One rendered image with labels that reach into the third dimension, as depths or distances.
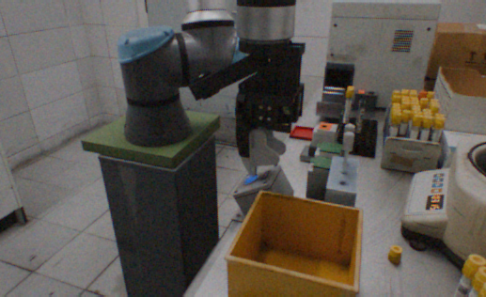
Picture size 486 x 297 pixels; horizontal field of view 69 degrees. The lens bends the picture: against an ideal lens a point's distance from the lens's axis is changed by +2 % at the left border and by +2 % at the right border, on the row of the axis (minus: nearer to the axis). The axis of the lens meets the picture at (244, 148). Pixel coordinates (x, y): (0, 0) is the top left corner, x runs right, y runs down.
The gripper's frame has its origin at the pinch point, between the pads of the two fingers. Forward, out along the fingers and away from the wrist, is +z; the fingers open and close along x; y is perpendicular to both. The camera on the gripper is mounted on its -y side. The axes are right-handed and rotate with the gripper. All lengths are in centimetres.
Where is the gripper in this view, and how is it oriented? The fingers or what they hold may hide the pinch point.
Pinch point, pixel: (249, 167)
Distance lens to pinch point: 55.9
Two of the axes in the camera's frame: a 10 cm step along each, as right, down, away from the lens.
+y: 9.4, 1.6, -3.2
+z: 0.0, 9.0, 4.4
